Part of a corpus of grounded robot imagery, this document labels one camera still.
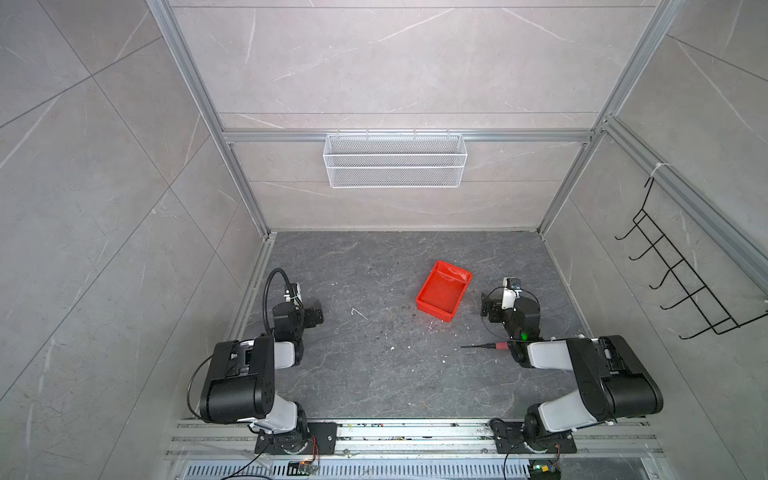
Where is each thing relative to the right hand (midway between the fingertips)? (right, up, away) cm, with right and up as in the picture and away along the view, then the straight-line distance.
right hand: (498, 291), depth 94 cm
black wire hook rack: (+32, 0, -28) cm, 43 cm away
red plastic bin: (-16, -1, +11) cm, 19 cm away
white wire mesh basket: (-45, +44, +7) cm, 63 cm away
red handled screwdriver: (-2, -16, -6) cm, 17 cm away
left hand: (-63, -2, 0) cm, 63 cm away
